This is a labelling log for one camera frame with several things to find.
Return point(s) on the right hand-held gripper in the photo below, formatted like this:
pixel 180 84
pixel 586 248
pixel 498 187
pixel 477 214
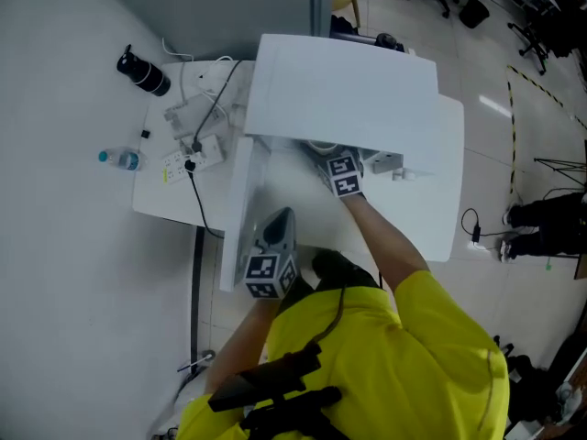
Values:
pixel 345 177

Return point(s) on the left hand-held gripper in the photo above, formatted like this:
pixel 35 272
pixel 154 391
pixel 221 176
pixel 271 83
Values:
pixel 270 264

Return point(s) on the white cup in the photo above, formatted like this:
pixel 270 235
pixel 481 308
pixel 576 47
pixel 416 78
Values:
pixel 322 145

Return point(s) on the white microwave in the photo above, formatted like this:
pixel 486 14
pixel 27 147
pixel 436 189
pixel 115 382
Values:
pixel 339 90

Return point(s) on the person's left forearm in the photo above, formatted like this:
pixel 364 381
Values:
pixel 243 337

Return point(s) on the person's right forearm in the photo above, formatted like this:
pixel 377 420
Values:
pixel 385 241

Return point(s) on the black table leg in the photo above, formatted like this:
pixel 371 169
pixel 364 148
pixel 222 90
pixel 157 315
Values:
pixel 197 291

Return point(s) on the white power strip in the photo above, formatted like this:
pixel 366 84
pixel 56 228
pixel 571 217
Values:
pixel 202 154

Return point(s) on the yellow shirt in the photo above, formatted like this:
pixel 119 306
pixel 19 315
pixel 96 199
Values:
pixel 403 365

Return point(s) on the clear plastic adapter holder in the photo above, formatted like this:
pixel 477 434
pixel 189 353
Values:
pixel 178 116

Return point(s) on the yellow black floor tape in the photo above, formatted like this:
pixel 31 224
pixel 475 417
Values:
pixel 512 122

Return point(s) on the small black square object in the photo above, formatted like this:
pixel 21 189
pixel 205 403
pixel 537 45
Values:
pixel 146 134

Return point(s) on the clear plastic water bottle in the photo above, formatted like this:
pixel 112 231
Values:
pixel 124 158

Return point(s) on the black waste bin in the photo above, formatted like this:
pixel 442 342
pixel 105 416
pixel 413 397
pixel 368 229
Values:
pixel 474 12

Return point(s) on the black tripod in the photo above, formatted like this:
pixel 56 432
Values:
pixel 564 165

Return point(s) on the black water flask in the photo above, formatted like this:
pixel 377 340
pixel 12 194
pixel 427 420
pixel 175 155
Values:
pixel 146 75

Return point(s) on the black chair base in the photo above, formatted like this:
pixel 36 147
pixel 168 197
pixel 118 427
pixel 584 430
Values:
pixel 532 44

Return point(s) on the black chest mount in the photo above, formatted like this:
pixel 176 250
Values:
pixel 270 383

